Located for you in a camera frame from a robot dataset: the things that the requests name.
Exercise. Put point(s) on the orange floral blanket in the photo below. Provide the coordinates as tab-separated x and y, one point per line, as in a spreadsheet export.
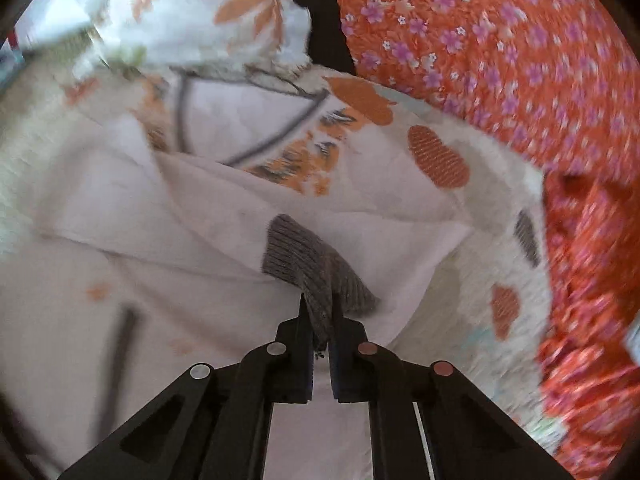
557	82

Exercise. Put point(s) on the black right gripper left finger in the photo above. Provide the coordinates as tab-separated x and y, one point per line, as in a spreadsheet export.
210	423

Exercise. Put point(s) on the white floral pillow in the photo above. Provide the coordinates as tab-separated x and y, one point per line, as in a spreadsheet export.
270	34

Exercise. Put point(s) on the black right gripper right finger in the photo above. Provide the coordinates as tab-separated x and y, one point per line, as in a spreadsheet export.
429	422

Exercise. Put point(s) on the quilted heart pattern bedspread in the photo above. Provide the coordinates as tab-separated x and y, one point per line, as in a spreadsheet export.
487	303

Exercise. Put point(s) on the white garment with grey trim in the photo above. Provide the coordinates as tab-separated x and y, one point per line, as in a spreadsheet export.
175	222

